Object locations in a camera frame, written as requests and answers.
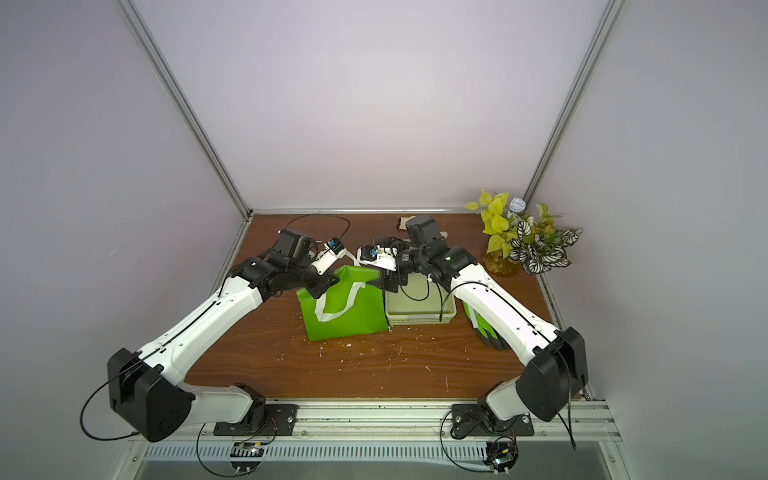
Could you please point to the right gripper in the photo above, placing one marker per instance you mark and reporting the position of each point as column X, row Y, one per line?
column 394, row 274

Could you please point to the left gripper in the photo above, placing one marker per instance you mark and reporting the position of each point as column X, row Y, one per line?
column 324, row 283

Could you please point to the green insulated delivery bag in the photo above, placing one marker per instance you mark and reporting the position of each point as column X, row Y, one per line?
column 354, row 306

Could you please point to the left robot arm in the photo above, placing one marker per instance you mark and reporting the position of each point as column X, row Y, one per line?
column 148, row 387

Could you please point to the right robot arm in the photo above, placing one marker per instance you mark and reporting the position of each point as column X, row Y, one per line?
column 554, row 360

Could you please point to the pale green plastic basket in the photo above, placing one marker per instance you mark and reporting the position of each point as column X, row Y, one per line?
column 419, row 302

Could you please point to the potted plant in amber vase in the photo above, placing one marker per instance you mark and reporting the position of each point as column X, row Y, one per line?
column 519, row 240

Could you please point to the left controller board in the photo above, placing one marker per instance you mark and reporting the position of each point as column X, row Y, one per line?
column 246, row 456

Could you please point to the controller board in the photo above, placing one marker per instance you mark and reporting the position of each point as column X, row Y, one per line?
column 246, row 456
column 502, row 455

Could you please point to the right controller board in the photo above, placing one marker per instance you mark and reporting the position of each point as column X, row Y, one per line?
column 502, row 455

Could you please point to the aluminium front rail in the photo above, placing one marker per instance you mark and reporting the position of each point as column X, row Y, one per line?
column 425, row 419

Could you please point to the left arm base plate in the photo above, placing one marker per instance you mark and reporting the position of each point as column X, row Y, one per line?
column 265, row 420

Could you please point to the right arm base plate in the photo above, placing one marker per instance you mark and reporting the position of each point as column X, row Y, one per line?
column 473, row 420

